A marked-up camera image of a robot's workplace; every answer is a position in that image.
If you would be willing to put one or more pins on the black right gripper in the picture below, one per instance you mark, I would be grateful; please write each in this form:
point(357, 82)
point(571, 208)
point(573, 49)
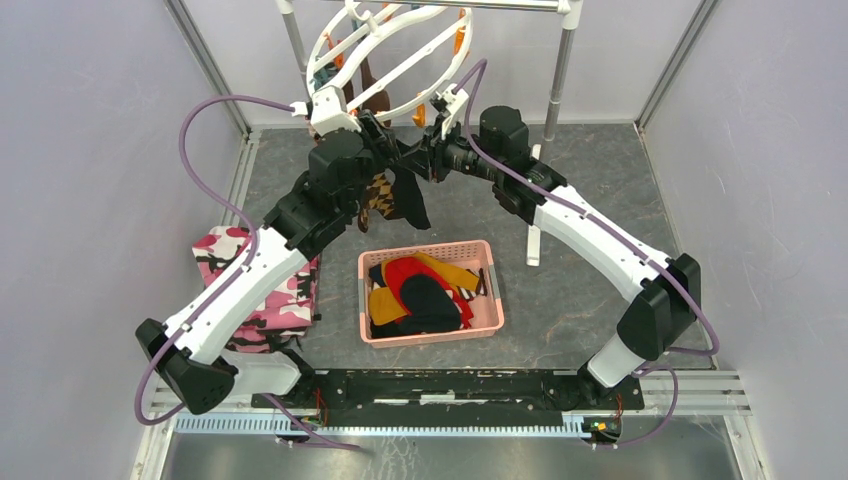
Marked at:
point(432, 158)

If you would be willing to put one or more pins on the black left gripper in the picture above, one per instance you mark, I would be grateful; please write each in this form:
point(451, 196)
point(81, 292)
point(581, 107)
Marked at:
point(383, 151)

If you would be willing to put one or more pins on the black sock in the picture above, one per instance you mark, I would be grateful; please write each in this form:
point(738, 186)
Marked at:
point(408, 202)

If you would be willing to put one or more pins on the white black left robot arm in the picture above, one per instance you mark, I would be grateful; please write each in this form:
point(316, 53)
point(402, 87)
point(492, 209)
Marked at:
point(189, 352)

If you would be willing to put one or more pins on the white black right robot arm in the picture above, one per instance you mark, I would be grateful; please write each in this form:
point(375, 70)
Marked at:
point(664, 293)

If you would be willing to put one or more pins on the orange clothes clip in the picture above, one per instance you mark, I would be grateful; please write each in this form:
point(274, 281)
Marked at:
point(419, 116)
point(460, 33)

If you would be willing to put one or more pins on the white round clip hanger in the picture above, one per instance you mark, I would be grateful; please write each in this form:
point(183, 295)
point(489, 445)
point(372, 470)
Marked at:
point(388, 58)

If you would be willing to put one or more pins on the argyle brown yellow sock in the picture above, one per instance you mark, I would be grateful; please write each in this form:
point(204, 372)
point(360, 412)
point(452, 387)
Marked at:
point(378, 197)

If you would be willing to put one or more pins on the pink perforated plastic basket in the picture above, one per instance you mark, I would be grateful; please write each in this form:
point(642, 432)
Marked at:
point(468, 266)

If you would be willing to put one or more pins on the black cloth in basket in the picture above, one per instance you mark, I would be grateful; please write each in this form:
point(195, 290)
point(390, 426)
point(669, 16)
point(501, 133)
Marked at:
point(409, 298)

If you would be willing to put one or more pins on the yellow cloth in basket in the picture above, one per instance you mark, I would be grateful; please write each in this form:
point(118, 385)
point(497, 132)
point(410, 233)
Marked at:
point(397, 298)

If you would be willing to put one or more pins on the pink camouflage folded cloth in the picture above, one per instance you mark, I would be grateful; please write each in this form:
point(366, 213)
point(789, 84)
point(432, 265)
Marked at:
point(287, 312)

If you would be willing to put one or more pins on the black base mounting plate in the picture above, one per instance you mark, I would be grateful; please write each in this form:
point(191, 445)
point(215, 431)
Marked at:
point(456, 397)

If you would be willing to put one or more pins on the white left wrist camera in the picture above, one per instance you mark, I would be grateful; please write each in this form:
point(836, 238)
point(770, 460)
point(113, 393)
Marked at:
point(327, 112)

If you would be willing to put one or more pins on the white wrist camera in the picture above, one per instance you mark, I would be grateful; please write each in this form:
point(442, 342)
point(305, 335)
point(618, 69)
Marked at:
point(327, 112)
point(450, 105)

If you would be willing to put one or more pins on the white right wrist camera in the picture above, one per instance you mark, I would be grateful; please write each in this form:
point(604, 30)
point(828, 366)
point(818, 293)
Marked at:
point(450, 105)

